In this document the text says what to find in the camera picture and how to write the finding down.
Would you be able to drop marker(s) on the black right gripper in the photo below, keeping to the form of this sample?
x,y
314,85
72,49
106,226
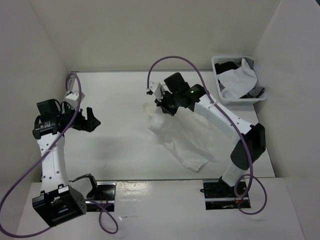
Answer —
x,y
161,104

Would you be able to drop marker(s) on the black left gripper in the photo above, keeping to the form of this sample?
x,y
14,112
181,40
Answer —
x,y
89,125

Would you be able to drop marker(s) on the white pleated skirt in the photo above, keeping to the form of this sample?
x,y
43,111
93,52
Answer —
x,y
189,137

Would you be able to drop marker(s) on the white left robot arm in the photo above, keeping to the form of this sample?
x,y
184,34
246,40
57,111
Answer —
x,y
58,202

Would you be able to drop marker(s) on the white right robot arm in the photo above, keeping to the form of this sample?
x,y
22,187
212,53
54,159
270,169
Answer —
x,y
125,149

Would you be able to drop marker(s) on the black garment in basket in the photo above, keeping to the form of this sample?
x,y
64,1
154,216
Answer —
x,y
224,67

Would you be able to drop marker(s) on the white garment in basket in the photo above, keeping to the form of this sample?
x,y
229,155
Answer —
x,y
238,82

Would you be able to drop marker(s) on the white plastic basket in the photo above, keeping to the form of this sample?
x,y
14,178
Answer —
x,y
221,91

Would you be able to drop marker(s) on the grey garment in basket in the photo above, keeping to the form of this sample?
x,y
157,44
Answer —
x,y
257,91

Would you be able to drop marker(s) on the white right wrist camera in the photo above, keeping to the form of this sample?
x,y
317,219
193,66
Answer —
x,y
155,88

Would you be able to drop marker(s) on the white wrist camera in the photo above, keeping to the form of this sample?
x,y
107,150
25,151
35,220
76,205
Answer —
x,y
73,98
155,88

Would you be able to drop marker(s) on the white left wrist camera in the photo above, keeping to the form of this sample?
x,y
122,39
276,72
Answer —
x,y
73,98

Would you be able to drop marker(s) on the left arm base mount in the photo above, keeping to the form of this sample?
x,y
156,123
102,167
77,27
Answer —
x,y
102,192

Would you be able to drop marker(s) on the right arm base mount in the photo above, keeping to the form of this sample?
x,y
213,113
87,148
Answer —
x,y
220,196

